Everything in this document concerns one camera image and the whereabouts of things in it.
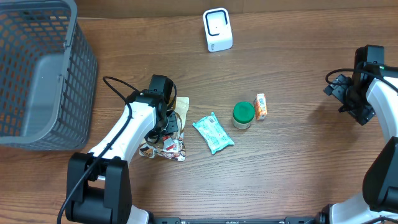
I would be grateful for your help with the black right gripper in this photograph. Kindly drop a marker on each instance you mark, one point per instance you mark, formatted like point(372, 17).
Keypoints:
point(365, 109)

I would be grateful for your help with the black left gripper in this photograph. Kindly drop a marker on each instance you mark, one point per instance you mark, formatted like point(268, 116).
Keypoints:
point(171, 127)

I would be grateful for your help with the white snack bag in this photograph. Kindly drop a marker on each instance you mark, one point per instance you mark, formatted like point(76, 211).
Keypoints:
point(170, 147)

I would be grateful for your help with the teal wet wipes pack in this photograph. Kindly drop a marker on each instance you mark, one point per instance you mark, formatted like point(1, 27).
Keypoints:
point(213, 133)

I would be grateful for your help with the green lid jar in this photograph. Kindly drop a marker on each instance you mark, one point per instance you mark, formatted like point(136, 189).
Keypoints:
point(243, 115)

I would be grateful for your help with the orange tissue pack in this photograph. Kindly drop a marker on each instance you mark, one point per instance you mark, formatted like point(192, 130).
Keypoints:
point(260, 106)

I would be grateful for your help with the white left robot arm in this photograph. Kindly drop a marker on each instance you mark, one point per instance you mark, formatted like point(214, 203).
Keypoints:
point(98, 182)

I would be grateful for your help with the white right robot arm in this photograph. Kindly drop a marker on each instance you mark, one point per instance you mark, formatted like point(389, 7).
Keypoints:
point(368, 90)

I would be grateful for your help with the white barcode scanner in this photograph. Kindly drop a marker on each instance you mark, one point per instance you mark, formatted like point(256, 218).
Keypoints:
point(218, 29)

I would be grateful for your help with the grey plastic basket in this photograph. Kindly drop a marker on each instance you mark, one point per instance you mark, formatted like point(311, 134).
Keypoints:
point(48, 76)

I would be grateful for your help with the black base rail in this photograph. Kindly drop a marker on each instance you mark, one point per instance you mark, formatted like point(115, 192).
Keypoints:
point(286, 220)

